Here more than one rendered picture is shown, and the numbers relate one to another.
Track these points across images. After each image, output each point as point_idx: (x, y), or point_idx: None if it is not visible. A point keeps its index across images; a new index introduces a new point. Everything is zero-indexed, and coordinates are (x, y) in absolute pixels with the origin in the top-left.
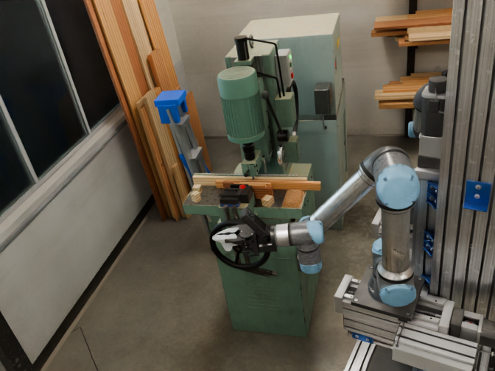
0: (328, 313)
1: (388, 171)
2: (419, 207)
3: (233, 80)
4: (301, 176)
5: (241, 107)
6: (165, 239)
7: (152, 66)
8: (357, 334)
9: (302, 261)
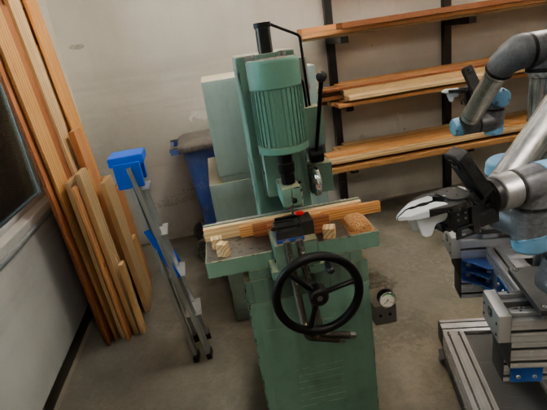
0: (386, 390)
1: None
2: None
3: (278, 59)
4: (352, 198)
5: (288, 100)
6: (120, 366)
7: (76, 146)
8: (519, 373)
9: (533, 232)
